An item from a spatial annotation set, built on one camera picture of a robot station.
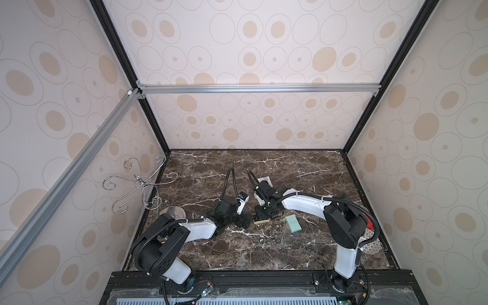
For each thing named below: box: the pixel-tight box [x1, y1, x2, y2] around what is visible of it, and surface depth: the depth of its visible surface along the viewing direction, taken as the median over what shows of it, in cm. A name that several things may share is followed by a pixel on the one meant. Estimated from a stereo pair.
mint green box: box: [284, 214, 302, 234], surface depth 91 cm
